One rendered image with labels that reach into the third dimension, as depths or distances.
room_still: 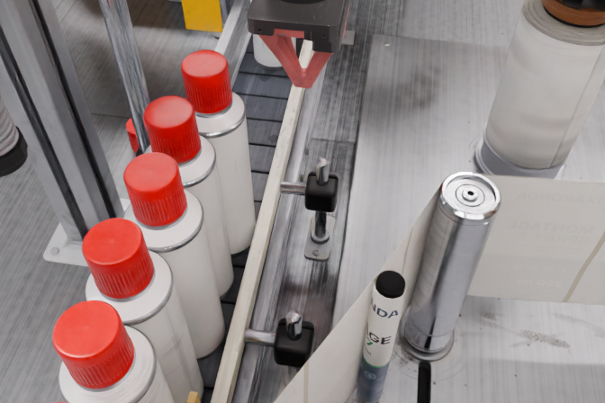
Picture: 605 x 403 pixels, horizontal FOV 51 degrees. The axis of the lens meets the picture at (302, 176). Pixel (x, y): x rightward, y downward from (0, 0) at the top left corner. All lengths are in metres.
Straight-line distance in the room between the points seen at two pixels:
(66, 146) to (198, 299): 0.19
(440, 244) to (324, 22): 0.17
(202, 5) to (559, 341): 0.40
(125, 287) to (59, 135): 0.22
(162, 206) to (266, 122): 0.33
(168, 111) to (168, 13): 0.56
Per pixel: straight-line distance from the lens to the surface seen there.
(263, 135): 0.69
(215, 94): 0.45
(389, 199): 0.63
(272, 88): 0.74
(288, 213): 0.62
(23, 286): 0.68
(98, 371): 0.34
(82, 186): 0.60
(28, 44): 0.50
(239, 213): 0.54
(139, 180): 0.38
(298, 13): 0.45
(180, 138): 0.42
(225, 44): 0.67
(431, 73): 0.78
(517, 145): 0.62
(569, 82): 0.57
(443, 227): 0.40
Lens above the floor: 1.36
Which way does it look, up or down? 49 degrees down
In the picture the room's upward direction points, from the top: straight up
